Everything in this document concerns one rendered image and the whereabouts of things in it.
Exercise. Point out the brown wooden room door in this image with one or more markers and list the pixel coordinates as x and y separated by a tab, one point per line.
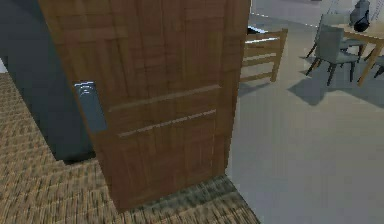
160	100

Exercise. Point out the light wooden slatted stand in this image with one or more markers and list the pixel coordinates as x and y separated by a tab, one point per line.
263	53

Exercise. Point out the light wooden dining table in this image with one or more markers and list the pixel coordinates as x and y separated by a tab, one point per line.
370	43

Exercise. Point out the grey dining chair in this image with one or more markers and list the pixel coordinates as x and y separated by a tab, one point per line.
350	42
331	50
379	65

